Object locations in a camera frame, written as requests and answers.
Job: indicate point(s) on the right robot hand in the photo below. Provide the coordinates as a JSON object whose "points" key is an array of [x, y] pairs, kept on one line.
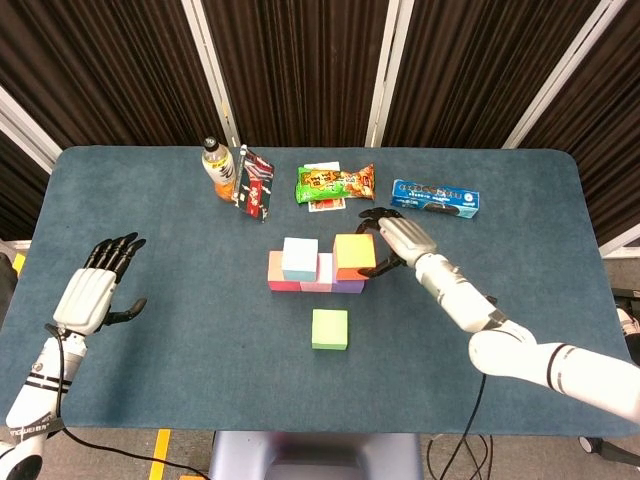
{"points": [[407, 240]]}

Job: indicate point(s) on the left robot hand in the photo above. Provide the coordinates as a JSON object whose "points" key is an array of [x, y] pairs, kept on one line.
{"points": [[85, 297]]}

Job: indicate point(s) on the orange foam cube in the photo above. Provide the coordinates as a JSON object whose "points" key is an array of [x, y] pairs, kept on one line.
{"points": [[355, 252]]}

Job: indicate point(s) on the purple foam cube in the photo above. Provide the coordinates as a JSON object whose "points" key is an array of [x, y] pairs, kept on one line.
{"points": [[350, 286]]}

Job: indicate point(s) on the pink foam cube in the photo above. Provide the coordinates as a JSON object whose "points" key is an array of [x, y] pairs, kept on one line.
{"points": [[324, 277]]}

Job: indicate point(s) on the light blue foam cube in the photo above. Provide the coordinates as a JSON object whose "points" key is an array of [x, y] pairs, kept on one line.
{"points": [[300, 257]]}

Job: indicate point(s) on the red foam cube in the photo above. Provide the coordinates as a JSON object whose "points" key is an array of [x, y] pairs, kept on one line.
{"points": [[285, 286]]}

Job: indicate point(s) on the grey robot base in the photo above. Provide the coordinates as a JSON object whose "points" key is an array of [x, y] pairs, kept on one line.
{"points": [[320, 455]]}

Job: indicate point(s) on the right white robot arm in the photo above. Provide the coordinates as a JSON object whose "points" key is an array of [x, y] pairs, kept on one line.
{"points": [[500, 350]]}

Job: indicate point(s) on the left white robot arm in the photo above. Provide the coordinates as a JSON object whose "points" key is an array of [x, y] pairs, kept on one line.
{"points": [[30, 400]]}

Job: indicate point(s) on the blue cookie package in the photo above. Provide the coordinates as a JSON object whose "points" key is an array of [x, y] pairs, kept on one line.
{"points": [[435, 199]]}

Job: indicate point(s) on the yellow floor tape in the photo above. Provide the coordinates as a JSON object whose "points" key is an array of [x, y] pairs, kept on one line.
{"points": [[19, 262], [160, 450]]}

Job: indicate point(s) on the red white card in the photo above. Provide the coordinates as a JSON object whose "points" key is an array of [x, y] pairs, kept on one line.
{"points": [[327, 205]]}

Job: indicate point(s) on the green orange snack bag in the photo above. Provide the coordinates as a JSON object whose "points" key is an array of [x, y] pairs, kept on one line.
{"points": [[332, 184]]}

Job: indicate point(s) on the blue felt table mat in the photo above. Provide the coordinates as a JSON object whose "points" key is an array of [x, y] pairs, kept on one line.
{"points": [[150, 210]]}

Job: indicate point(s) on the green foam cube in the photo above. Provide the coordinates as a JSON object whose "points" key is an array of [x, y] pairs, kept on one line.
{"points": [[329, 327]]}

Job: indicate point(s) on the dark brown curtain panel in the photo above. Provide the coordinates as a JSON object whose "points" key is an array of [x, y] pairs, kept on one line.
{"points": [[100, 65], [300, 65], [600, 125], [460, 65], [17, 200]]}

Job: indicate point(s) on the red black card box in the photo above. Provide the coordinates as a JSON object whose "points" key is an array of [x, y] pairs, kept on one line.
{"points": [[255, 190]]}

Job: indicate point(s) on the orange drink bottle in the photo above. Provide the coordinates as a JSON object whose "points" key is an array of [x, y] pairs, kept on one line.
{"points": [[220, 172]]}

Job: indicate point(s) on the table caster wheel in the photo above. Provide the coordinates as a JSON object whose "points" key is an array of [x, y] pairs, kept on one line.
{"points": [[589, 445]]}

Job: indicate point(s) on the white partition post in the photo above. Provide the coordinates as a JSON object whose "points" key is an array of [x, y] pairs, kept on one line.
{"points": [[210, 65], [25, 132], [556, 75], [383, 75], [622, 245]]}

